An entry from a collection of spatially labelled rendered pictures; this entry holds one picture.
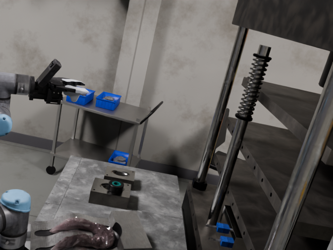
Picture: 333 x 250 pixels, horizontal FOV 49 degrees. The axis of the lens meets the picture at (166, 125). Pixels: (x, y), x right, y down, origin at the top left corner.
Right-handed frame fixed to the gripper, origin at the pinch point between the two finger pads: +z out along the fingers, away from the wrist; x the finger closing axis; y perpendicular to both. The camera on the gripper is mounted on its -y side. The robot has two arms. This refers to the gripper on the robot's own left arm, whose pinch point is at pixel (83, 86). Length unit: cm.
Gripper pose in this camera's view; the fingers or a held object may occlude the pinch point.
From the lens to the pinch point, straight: 147.4
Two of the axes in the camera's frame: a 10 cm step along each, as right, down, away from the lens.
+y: -2.8, 8.7, 4.1
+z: 8.8, 0.6, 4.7
